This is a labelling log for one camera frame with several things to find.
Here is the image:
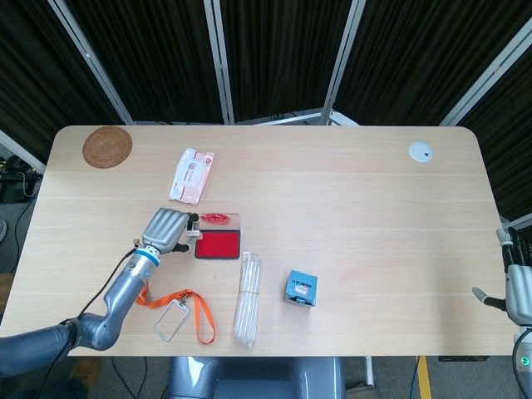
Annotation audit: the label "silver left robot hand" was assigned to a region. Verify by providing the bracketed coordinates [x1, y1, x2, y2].
[140, 206, 203, 255]

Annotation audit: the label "white cable grommet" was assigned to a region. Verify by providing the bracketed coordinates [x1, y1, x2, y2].
[407, 141, 433, 163]

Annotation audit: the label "blue cardboard box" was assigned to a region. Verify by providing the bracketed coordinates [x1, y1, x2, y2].
[283, 269, 319, 308]

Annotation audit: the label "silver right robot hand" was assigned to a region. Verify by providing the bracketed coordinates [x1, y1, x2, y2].
[472, 226, 532, 325]

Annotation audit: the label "grey robot torso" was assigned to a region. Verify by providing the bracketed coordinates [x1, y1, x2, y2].
[165, 356, 347, 399]

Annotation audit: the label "bundle of clear plastic tubes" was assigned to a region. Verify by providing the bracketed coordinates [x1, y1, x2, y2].
[232, 250, 264, 350]

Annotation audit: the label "clear badge holder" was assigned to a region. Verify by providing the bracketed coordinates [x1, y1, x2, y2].
[151, 299, 190, 342]

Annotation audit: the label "round woven coaster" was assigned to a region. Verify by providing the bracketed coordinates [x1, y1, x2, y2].
[81, 126, 134, 170]

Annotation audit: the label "red ink pad case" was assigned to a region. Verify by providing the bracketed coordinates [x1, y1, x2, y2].
[194, 211, 243, 261]

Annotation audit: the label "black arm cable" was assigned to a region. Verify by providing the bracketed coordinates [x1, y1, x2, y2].
[41, 239, 145, 375]

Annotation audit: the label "orange lanyard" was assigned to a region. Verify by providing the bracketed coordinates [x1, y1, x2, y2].
[135, 284, 216, 345]

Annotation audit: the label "pink wet wipes pack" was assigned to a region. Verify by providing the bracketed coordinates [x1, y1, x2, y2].
[168, 148, 216, 204]

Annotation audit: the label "white partition frame post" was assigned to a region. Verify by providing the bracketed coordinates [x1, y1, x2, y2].
[319, 0, 363, 125]
[202, 0, 237, 125]
[47, 0, 135, 125]
[438, 20, 532, 126]

